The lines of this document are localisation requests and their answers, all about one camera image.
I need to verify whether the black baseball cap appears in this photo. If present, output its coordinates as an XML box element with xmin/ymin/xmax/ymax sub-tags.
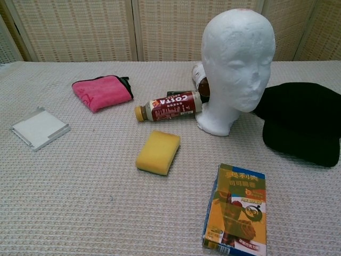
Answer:
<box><xmin>253</xmin><ymin>82</ymin><xmax>341</xmax><ymax>168</ymax></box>

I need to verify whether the white foam mannequin head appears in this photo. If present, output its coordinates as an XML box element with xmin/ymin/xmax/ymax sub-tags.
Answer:
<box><xmin>194</xmin><ymin>7</ymin><xmax>275</xmax><ymax>137</ymax></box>

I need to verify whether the Costa coffee bottle red label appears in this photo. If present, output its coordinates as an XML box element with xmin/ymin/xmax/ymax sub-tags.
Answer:
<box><xmin>134</xmin><ymin>90</ymin><xmax>204</xmax><ymax>123</ymax></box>

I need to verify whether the yellow sponge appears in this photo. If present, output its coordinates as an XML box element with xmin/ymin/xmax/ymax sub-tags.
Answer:
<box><xmin>135</xmin><ymin>130</ymin><xmax>181</xmax><ymax>176</ymax></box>

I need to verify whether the yellow cap drink bottle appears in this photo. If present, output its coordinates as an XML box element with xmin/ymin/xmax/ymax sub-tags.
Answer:
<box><xmin>191</xmin><ymin>63</ymin><xmax>212</xmax><ymax>97</ymax></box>

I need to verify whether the pink folded microfibre cloth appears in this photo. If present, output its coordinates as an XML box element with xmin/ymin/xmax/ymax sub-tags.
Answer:
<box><xmin>71</xmin><ymin>75</ymin><xmax>134</xmax><ymax>114</ymax></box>

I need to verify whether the beige woven tablecloth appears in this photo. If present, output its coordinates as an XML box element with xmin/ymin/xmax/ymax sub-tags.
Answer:
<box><xmin>0</xmin><ymin>60</ymin><xmax>341</xmax><ymax>256</ymax></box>

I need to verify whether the orange and blue snack box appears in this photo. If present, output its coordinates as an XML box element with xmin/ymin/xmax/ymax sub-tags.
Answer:
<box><xmin>201</xmin><ymin>163</ymin><xmax>268</xmax><ymax>254</ymax></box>

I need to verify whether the white square flat box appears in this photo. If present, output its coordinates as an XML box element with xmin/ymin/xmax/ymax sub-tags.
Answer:
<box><xmin>10</xmin><ymin>106</ymin><xmax>72</xmax><ymax>153</ymax></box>

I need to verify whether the woven bamboo folding screen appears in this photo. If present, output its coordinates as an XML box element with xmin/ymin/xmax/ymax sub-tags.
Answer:
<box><xmin>0</xmin><ymin>0</ymin><xmax>341</xmax><ymax>65</ymax></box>

